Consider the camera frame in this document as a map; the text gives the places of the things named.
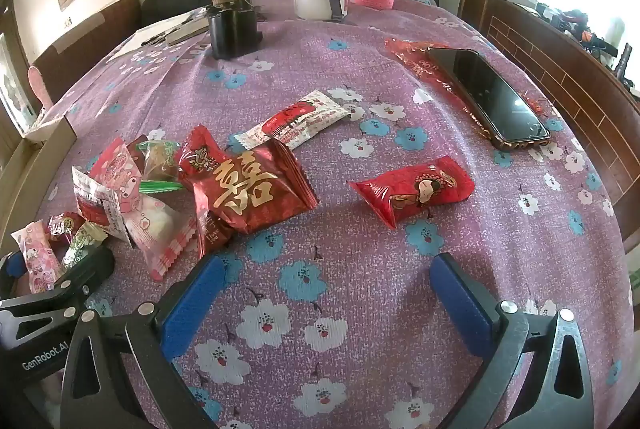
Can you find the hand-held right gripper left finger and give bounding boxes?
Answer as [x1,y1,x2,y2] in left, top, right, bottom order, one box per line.
[60,253,227,429]

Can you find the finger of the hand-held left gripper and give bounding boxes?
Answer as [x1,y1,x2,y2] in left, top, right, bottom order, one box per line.
[0,245,116,325]
[0,253,27,296]

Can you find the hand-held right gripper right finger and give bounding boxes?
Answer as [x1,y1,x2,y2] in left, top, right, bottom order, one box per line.
[429,252,597,429]

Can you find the slim pink snack packet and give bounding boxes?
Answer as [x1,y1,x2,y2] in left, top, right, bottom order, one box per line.
[11,221,64,295]

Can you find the green and white snack packet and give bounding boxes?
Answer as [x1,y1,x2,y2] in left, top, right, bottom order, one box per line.
[62,221,109,270]

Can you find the small red candy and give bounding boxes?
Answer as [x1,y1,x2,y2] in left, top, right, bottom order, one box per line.
[47,211,86,241]

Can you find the white and red snack packet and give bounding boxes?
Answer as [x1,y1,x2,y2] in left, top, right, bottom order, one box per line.
[71,166,133,251]

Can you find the large pink snack packet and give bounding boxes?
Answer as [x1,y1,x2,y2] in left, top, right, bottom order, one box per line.
[120,194,199,283]

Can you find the pink cartoon snack packet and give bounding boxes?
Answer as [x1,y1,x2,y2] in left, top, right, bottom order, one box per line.
[87,138,144,210]

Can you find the cardboard box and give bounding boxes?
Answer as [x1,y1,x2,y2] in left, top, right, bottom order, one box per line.
[0,116,79,256]

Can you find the clear candy with green ends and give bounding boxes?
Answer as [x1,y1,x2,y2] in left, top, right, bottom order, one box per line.
[135,139,187,196]

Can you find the red packet with gold character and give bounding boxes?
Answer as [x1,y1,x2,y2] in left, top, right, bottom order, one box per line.
[192,140,320,235]

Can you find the dark red cartoon snack packet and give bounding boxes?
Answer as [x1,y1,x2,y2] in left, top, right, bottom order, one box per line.
[177,125,232,184]

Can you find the long white red snack packet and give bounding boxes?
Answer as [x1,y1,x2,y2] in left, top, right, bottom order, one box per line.
[234,90,352,152]

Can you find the purple floral tablecloth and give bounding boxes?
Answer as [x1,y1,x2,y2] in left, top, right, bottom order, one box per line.
[30,0,632,429]

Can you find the smartphone in brown case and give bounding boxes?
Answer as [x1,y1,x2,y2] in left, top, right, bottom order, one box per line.
[427,48,552,152]

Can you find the white paper sheets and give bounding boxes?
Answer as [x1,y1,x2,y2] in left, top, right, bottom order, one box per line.
[106,11,211,62]

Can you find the brown leather armchair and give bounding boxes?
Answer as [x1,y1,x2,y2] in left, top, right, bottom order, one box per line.
[29,0,143,90]

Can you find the red plastic wrapper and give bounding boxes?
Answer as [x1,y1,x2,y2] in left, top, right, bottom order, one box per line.
[384,37,548,120]

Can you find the brown notebook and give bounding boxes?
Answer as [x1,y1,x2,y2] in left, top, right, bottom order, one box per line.
[166,21,211,46]

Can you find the wooden window cabinet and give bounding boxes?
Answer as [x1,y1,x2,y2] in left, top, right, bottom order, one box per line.
[459,0,640,255]

